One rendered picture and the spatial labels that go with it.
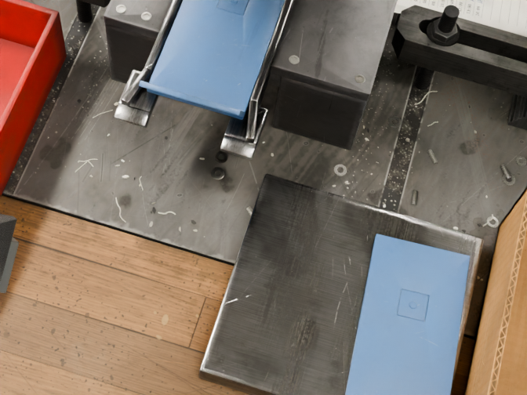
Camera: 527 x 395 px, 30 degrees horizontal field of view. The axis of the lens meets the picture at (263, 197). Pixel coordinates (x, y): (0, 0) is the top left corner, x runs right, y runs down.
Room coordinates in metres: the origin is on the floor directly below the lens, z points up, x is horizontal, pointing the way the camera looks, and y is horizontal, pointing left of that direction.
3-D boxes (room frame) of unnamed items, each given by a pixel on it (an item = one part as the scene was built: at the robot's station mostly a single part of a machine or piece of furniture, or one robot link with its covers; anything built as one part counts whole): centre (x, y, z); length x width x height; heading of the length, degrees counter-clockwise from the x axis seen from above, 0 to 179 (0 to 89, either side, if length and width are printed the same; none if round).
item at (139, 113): (0.37, 0.10, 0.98); 0.07 x 0.02 x 0.01; 173
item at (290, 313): (0.25, -0.07, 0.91); 0.17 x 0.16 x 0.02; 83
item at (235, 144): (0.36, 0.02, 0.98); 0.07 x 0.02 x 0.01; 173
